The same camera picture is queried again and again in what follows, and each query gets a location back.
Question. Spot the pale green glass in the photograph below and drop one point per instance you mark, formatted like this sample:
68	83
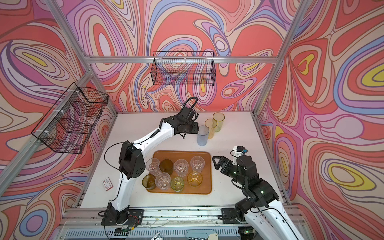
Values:
177	184

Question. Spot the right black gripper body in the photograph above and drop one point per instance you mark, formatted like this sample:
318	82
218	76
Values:
231	170

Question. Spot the short amber textured glass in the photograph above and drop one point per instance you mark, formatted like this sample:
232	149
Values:
149	182

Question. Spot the black wire basket left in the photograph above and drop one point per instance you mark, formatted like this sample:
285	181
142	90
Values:
74	121

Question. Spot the tall yellow glass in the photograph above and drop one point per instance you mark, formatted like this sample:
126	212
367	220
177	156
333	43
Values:
211	124

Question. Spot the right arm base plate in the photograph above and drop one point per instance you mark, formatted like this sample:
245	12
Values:
229	216

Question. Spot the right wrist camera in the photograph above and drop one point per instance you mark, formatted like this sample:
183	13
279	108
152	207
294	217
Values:
241	150

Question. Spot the black wire basket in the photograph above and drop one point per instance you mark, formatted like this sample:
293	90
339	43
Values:
183	68
74	121

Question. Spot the tall olive textured glass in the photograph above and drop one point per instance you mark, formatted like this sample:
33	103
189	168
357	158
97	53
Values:
166	166

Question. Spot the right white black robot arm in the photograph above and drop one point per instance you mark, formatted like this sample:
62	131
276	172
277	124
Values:
261	208

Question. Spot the brown plastic tray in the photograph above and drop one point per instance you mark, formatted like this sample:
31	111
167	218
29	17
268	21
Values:
204	189

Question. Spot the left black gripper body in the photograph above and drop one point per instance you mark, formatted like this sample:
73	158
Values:
191	128

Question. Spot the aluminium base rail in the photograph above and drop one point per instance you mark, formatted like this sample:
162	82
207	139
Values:
86	223

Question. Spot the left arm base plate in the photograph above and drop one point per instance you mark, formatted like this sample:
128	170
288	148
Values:
131	218

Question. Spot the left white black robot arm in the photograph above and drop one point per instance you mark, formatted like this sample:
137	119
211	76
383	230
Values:
132	163

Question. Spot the black wire basket back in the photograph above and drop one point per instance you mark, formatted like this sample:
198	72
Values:
183	68

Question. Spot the small red white card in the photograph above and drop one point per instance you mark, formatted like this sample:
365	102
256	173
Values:
107	184

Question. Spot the tall clear glass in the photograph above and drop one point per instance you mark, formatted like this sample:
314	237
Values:
181	168

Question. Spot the tall light green glass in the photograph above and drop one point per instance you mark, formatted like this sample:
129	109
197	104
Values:
219	118

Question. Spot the blue textured glass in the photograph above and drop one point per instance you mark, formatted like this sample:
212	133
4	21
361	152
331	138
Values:
203	135

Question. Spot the clear faceted glass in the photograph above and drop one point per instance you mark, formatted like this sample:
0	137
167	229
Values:
153	166

